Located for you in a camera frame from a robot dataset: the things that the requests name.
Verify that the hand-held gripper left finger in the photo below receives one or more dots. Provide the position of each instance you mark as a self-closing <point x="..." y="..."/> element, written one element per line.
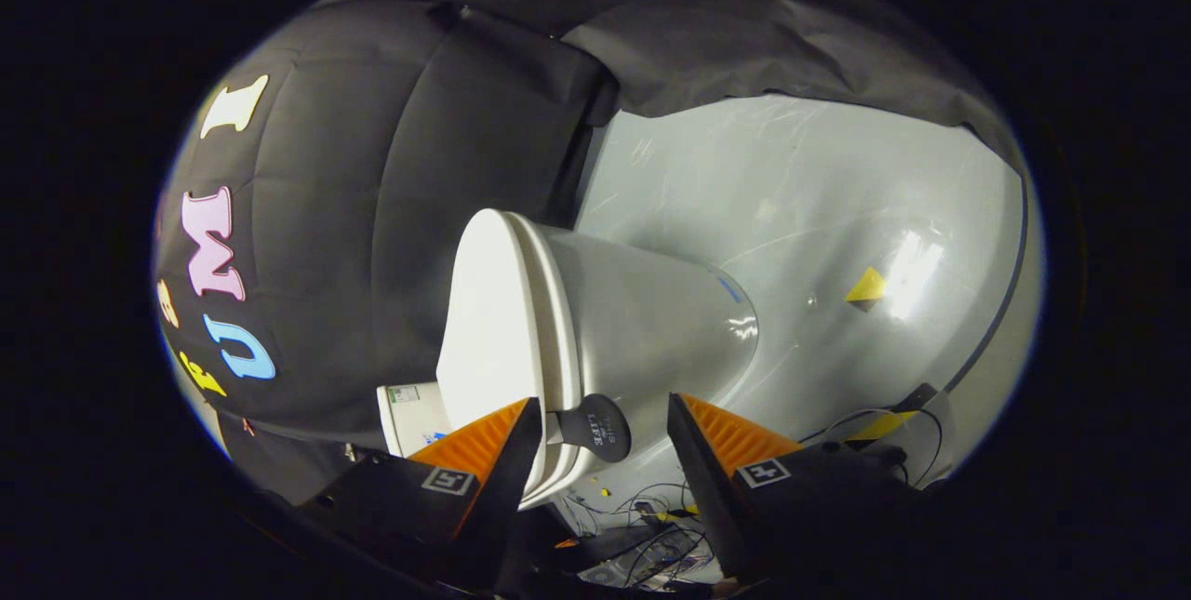
<point x="516" y="479"/>

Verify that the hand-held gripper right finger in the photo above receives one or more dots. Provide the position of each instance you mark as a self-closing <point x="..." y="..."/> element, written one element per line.
<point x="702" y="488"/>

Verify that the black lid pull tab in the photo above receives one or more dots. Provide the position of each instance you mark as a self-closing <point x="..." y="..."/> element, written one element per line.
<point x="595" y="428"/>

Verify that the white toilet tank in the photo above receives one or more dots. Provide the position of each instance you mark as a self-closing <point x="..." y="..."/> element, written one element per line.
<point x="409" y="423"/>

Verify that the yellow tape piece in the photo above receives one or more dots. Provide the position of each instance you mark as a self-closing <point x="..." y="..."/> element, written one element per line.
<point x="867" y="286"/>
<point x="879" y="425"/>

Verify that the black backdrop cloth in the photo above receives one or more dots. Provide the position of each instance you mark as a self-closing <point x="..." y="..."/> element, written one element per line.
<point x="372" y="209"/>

